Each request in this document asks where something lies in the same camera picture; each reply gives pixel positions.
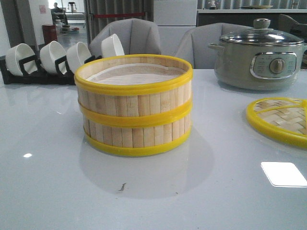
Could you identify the grey-green electric pot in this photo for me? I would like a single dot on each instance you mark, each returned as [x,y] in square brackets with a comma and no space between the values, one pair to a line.
[256,67]

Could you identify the dark counter cabinet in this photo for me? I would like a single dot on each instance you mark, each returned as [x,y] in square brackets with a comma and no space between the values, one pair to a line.
[246,16]

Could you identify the grey chair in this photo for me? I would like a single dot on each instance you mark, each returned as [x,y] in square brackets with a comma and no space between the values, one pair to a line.
[193,46]
[137,36]

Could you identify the woven bamboo steamer lid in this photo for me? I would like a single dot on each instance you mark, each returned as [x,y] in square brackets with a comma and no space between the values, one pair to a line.
[281,118]

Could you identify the white bowl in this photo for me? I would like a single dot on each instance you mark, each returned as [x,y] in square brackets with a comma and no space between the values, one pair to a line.
[77,55]
[14,55]
[111,47]
[49,54]

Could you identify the glass pot lid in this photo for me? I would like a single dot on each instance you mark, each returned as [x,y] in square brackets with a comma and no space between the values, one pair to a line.
[262,34]

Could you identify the left grey chair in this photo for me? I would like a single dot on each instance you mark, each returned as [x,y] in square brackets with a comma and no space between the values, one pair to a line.
[137,36]

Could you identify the red bin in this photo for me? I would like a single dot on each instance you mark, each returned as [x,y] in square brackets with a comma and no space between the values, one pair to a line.
[49,33]

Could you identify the black dish rack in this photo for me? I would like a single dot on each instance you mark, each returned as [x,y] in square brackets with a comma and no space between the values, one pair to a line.
[63,76]

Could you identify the bamboo steamer tray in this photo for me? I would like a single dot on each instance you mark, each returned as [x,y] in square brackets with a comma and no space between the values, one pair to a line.
[138,142]
[135,91]

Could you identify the right grey chair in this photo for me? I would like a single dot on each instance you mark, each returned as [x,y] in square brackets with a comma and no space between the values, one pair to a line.
[193,46]

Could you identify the red barrier belt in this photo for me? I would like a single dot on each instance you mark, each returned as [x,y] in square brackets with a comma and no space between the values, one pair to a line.
[136,14]

